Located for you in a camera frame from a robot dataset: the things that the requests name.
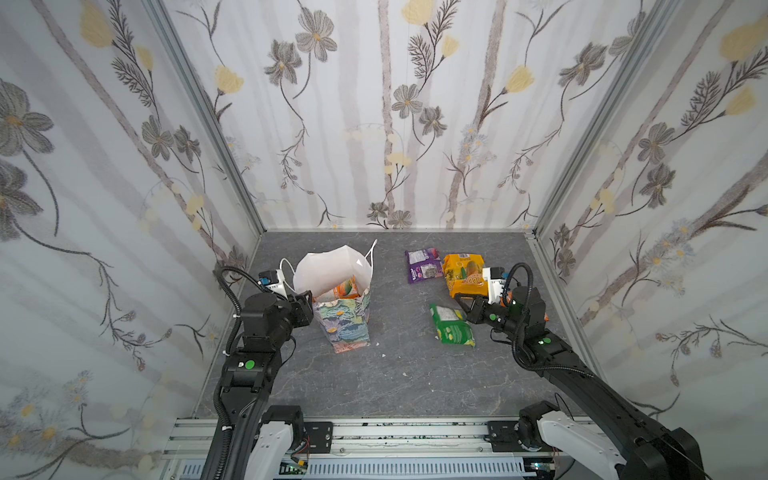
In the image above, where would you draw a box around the green yellow Fox's candy packet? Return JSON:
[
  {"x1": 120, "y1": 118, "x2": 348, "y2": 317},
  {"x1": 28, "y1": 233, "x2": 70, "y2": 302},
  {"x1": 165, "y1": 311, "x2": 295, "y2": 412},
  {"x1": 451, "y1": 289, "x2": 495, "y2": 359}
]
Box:
[{"x1": 430, "y1": 304, "x2": 476, "y2": 347}]

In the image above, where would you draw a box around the yellow mango gummy packet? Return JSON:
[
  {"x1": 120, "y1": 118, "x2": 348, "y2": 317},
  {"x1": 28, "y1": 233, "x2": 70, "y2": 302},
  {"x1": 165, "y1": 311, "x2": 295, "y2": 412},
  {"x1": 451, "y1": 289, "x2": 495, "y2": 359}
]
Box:
[{"x1": 442, "y1": 253, "x2": 488, "y2": 298}]

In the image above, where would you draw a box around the floral white paper bag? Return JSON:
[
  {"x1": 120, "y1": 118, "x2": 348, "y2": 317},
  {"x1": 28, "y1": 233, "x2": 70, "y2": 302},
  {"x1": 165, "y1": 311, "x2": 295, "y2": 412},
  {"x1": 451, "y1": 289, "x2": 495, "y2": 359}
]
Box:
[{"x1": 279, "y1": 245, "x2": 375, "y2": 353}]

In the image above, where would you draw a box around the orange white snack packet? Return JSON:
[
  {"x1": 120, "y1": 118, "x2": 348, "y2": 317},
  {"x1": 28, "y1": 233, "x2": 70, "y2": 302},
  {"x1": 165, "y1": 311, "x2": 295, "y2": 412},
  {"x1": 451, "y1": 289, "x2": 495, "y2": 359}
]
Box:
[{"x1": 332, "y1": 276, "x2": 362, "y2": 299}]

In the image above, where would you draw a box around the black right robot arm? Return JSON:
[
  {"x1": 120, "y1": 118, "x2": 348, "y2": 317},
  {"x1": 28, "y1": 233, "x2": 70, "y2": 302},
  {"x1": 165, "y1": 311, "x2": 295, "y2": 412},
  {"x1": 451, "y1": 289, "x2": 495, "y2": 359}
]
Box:
[{"x1": 445, "y1": 257, "x2": 708, "y2": 479}]

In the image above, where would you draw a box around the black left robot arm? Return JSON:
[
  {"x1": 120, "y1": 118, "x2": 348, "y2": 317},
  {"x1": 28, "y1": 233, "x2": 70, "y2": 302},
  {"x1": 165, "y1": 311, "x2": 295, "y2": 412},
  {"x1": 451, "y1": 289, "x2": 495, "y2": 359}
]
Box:
[{"x1": 201, "y1": 266, "x2": 313, "y2": 479}]

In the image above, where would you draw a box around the purple snack packet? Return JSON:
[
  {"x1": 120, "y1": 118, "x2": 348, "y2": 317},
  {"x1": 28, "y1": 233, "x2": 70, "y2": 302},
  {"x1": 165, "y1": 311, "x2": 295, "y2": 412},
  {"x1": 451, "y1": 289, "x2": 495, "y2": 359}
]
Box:
[{"x1": 405, "y1": 248, "x2": 443, "y2": 284}]

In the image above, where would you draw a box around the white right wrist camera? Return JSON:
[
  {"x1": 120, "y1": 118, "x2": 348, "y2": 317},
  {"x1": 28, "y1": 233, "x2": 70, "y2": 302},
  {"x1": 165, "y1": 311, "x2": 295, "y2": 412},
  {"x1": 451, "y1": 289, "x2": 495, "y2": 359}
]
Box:
[{"x1": 482, "y1": 267, "x2": 506, "y2": 303}]

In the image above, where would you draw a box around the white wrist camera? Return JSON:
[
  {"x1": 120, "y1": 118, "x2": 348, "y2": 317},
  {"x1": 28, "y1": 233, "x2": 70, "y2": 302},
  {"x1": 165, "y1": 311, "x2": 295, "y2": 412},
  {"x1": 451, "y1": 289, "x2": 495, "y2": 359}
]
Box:
[
  {"x1": 482, "y1": 267, "x2": 506, "y2": 303},
  {"x1": 257, "y1": 269, "x2": 287, "y2": 296}
]

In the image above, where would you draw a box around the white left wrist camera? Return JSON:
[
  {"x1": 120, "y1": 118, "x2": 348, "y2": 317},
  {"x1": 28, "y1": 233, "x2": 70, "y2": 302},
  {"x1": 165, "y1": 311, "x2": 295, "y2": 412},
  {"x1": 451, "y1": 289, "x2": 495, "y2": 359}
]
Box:
[{"x1": 257, "y1": 269, "x2": 287, "y2": 296}]

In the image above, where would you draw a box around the white cable duct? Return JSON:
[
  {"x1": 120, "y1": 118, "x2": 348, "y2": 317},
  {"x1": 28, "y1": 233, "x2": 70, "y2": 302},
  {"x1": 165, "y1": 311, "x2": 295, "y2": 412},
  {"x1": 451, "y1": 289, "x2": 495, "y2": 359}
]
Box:
[{"x1": 301, "y1": 457, "x2": 536, "y2": 479}]

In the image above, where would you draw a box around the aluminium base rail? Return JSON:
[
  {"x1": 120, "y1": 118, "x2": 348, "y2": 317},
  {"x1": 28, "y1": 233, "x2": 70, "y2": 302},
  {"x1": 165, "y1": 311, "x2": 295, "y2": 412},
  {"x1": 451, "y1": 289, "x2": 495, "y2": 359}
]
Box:
[{"x1": 157, "y1": 416, "x2": 601, "y2": 480}]

